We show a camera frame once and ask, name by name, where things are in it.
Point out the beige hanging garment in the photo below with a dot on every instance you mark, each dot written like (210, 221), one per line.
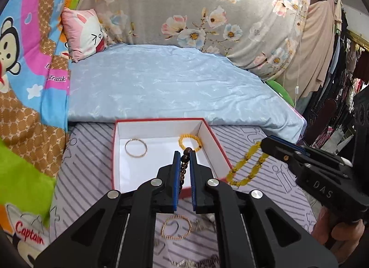
(314, 49)

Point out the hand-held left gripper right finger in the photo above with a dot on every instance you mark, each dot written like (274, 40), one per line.
(193, 181)

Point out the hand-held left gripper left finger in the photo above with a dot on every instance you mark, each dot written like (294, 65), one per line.
(175, 181)

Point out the grey silver pendant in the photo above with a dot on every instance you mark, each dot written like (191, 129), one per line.
(191, 264)

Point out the pink cartoon pillow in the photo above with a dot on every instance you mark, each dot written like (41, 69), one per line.
(83, 31)

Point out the red jewelry box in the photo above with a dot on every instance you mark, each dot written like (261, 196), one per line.
(155, 141)

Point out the black patterned box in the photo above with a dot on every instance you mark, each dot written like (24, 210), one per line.
(361, 118)

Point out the grey floral quilt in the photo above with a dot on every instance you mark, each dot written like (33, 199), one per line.
(178, 2)

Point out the silver charm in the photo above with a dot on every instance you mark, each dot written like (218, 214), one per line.
(201, 225)

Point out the row of hanging clothes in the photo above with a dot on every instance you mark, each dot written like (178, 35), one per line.
(343, 89)

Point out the green plastic stool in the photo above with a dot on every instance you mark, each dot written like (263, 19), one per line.
(281, 90)

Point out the colourful cartoon blanket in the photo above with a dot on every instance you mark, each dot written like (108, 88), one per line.
(31, 112)

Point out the light blue quilt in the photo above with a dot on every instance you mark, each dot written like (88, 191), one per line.
(161, 83)

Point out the grey striped bedsheet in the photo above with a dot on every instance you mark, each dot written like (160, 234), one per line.
(86, 175)

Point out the person's right hand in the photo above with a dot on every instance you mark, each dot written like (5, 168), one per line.
(343, 239)

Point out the thin gold bangle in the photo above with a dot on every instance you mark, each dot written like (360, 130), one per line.
(125, 148)

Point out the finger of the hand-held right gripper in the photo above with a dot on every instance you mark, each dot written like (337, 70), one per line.
(291, 144)
(276, 152)

